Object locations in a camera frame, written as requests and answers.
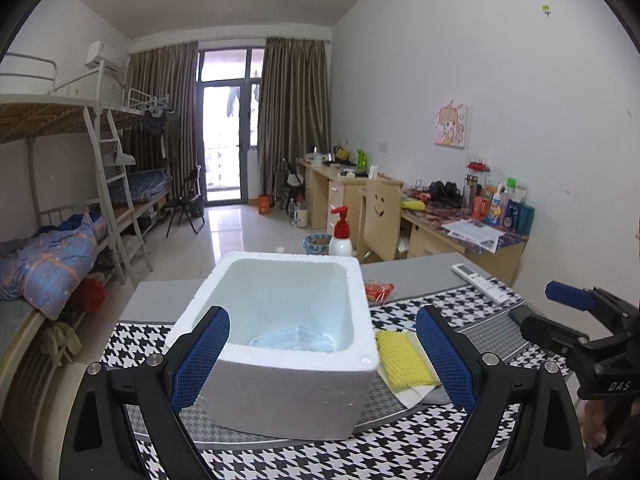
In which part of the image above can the near wooden desk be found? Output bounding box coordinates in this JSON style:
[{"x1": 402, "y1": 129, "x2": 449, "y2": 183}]
[{"x1": 401, "y1": 200, "x2": 528, "y2": 286}]

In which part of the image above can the blue surgical face mask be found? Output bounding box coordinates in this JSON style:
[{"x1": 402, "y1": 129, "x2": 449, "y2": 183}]
[{"x1": 250, "y1": 325, "x2": 335, "y2": 353}]

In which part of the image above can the anime wall poster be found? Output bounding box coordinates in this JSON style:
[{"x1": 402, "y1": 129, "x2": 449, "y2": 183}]
[{"x1": 434, "y1": 100, "x2": 468, "y2": 150}]

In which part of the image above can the grey waste bin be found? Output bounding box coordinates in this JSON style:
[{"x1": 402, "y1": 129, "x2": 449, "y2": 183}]
[{"x1": 300, "y1": 233, "x2": 332, "y2": 256}]

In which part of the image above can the black folding chair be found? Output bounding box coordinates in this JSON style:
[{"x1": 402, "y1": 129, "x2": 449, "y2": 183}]
[{"x1": 163, "y1": 165, "x2": 206, "y2": 237}]

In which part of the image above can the glass balcony door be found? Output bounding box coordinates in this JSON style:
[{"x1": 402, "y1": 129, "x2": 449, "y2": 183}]
[{"x1": 196, "y1": 47, "x2": 265, "y2": 206}]

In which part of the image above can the white tissue sheet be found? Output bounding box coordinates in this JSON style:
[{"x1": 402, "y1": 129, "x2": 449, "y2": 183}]
[{"x1": 378, "y1": 332, "x2": 450, "y2": 408}]

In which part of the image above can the wooden smiley chair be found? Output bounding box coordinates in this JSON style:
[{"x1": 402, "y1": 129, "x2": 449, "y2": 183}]
[{"x1": 357, "y1": 180, "x2": 401, "y2": 263}]

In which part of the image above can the wooden desk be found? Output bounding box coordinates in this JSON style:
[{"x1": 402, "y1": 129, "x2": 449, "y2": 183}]
[
  {"x1": 401, "y1": 200, "x2": 528, "y2": 286},
  {"x1": 295, "y1": 156, "x2": 404, "y2": 233}
]

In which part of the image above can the wall air conditioner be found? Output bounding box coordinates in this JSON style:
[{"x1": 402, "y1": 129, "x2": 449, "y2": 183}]
[{"x1": 85, "y1": 41, "x2": 126, "y2": 72}]

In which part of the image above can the right brown curtain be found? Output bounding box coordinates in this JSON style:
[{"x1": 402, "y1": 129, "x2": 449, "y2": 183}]
[{"x1": 257, "y1": 37, "x2": 331, "y2": 196}]

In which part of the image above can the red-capped white pump bottle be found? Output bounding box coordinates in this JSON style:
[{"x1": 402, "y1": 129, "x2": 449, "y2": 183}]
[{"x1": 329, "y1": 205, "x2": 352, "y2": 257}]

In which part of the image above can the white bunk ladder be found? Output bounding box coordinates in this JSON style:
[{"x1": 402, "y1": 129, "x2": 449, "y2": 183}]
[{"x1": 81, "y1": 58, "x2": 154, "y2": 288}]

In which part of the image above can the brown curtain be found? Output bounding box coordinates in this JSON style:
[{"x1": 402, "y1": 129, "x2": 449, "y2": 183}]
[
  {"x1": 257, "y1": 37, "x2": 331, "y2": 196},
  {"x1": 124, "y1": 42, "x2": 198, "y2": 196}
]

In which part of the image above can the red snack packet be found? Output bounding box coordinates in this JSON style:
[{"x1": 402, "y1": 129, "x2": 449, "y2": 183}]
[{"x1": 364, "y1": 281, "x2": 395, "y2": 306}]

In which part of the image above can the white air-conditioner remote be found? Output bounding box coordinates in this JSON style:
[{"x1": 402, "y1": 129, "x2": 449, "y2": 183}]
[{"x1": 451, "y1": 263, "x2": 509, "y2": 306}]

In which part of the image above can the orange bag on floor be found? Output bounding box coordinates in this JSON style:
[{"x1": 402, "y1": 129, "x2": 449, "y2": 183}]
[{"x1": 257, "y1": 195, "x2": 271, "y2": 216}]

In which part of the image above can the blue plaid quilt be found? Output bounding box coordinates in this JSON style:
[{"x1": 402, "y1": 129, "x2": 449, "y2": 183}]
[{"x1": 1, "y1": 212, "x2": 107, "y2": 321}]

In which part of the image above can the white foam box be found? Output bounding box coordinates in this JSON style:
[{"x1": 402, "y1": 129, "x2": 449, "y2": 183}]
[{"x1": 165, "y1": 252, "x2": 378, "y2": 440}]

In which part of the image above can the metal bunk bed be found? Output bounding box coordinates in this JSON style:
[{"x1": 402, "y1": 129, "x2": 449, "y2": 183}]
[{"x1": 0, "y1": 52, "x2": 174, "y2": 386}]

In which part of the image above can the far wooden desk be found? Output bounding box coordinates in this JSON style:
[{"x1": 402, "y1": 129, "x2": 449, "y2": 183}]
[{"x1": 295, "y1": 156, "x2": 404, "y2": 233}]

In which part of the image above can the person's right hand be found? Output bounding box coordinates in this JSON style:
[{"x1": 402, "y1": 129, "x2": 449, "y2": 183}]
[{"x1": 582, "y1": 400, "x2": 608, "y2": 448}]

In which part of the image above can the houndstooth table cloth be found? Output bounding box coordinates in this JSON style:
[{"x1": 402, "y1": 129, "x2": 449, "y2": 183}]
[{"x1": 98, "y1": 286, "x2": 574, "y2": 480}]

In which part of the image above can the left brown curtain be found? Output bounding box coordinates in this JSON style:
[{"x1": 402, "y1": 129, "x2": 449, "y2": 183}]
[{"x1": 124, "y1": 42, "x2": 198, "y2": 196}]

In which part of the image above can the printed paper sheet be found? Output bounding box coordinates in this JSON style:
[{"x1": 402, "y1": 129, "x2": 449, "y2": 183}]
[{"x1": 442, "y1": 220, "x2": 504, "y2": 254}]

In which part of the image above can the far blue bedding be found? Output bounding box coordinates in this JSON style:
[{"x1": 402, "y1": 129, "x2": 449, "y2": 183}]
[{"x1": 108, "y1": 169, "x2": 172, "y2": 207}]

